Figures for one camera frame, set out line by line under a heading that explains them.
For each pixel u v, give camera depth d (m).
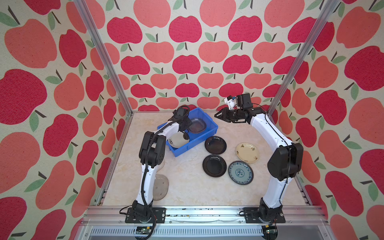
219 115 0.85
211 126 1.05
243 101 0.70
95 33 0.78
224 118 0.78
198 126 1.08
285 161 0.49
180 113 0.85
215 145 1.08
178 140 1.02
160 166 0.91
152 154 0.59
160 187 0.84
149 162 0.61
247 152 1.00
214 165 0.88
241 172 0.89
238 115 0.73
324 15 0.72
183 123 0.84
